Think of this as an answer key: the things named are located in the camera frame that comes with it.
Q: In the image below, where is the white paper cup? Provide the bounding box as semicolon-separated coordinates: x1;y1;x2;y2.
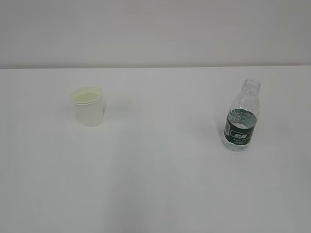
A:
71;86;104;127

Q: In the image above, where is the clear water bottle green label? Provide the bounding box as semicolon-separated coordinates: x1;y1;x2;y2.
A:
223;79;260;151

